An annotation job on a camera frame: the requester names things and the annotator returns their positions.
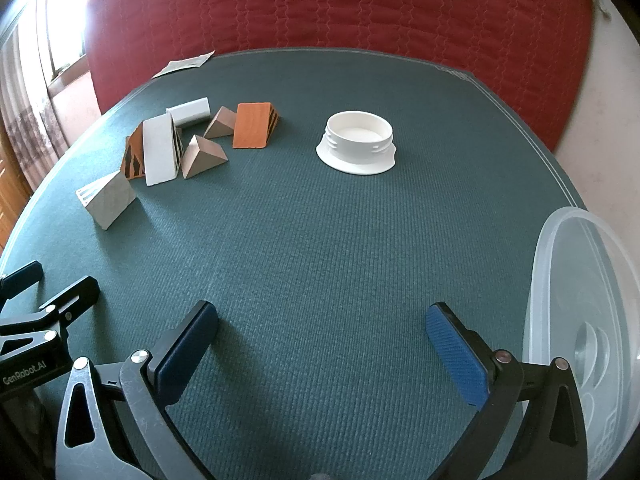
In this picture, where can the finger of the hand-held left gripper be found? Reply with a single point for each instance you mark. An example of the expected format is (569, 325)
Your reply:
(75, 294)
(22, 275)

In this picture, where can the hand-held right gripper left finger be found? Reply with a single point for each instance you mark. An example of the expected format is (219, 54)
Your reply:
(185, 355)

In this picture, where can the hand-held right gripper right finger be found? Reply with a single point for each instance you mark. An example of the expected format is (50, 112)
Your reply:
(457, 355)

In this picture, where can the grey wedge block striped side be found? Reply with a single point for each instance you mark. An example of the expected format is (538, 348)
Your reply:
(111, 200)

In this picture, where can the clear plastic basin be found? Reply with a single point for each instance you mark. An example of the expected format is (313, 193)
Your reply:
(555, 280)

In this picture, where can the orange black striped wedge block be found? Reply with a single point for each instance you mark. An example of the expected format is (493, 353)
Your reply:
(132, 160)

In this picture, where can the large white wedge block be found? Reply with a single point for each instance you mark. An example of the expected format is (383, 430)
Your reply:
(159, 150)

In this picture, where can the tan wedge block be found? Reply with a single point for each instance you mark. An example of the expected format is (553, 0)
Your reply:
(202, 157)
(220, 124)

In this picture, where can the white rectangular block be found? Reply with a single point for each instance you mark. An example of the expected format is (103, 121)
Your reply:
(189, 111)

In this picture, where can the wooden cabinet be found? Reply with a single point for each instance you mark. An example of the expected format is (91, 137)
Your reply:
(7, 195)

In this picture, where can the patterned curtain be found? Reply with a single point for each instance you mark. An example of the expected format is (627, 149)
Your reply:
(22, 125)

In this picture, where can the green table mat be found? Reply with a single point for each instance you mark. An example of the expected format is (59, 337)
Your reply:
(325, 240)

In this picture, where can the white paper slip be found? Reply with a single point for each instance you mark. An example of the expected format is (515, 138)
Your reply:
(182, 65)

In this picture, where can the bright window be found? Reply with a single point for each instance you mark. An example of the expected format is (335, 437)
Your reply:
(65, 20)

